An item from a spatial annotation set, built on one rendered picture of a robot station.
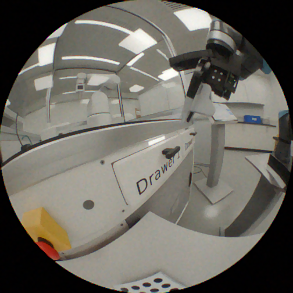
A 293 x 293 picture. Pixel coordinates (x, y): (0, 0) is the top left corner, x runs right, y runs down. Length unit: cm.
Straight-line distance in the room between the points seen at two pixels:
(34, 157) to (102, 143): 11
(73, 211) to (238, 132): 332
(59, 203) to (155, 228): 20
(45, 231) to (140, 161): 21
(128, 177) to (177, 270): 22
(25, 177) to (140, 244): 24
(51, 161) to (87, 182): 6
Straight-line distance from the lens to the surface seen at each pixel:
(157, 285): 19
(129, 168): 16
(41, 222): 16
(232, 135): 322
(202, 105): 17
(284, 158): 61
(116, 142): 15
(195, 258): 23
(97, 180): 16
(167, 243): 23
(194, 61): 23
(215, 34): 26
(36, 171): 16
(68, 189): 16
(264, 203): 67
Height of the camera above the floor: 98
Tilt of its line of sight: 14 degrees down
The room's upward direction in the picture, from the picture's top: 9 degrees counter-clockwise
